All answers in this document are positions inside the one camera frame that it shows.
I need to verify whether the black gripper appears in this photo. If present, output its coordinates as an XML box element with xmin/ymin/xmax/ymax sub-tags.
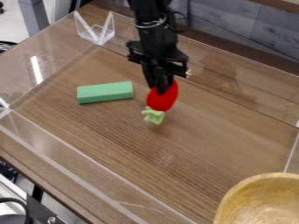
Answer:
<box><xmin>126</xmin><ymin>24</ymin><xmax>191</xmax><ymax>95</ymax></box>

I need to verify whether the red plush strawberry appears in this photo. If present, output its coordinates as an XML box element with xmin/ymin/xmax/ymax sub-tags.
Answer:
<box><xmin>142</xmin><ymin>81</ymin><xmax>179</xmax><ymax>125</ymax></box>

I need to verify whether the green rectangular block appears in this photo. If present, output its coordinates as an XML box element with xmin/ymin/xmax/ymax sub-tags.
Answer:
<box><xmin>78</xmin><ymin>81</ymin><xmax>135</xmax><ymax>104</ymax></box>

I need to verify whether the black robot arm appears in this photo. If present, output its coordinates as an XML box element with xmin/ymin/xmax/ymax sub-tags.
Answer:
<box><xmin>126</xmin><ymin>0</ymin><xmax>188</xmax><ymax>95</ymax></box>

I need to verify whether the wooden bowl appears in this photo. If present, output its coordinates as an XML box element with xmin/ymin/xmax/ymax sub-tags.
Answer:
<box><xmin>212</xmin><ymin>172</ymin><xmax>299</xmax><ymax>224</ymax></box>

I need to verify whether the black table leg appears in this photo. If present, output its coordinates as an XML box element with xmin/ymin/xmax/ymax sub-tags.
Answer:
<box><xmin>32</xmin><ymin>185</ymin><xmax>43</xmax><ymax>202</ymax></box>

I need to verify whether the clear acrylic tray wall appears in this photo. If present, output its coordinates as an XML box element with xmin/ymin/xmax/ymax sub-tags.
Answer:
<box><xmin>0</xmin><ymin>7</ymin><xmax>299</xmax><ymax>224</ymax></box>

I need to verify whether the black metal bracket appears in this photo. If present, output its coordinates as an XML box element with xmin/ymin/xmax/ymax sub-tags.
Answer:
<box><xmin>27</xmin><ymin>196</ymin><xmax>67</xmax><ymax>224</ymax></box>

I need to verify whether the black cable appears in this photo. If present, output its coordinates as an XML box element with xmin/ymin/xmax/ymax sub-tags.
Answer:
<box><xmin>0</xmin><ymin>197</ymin><xmax>33</xmax><ymax>224</ymax></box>

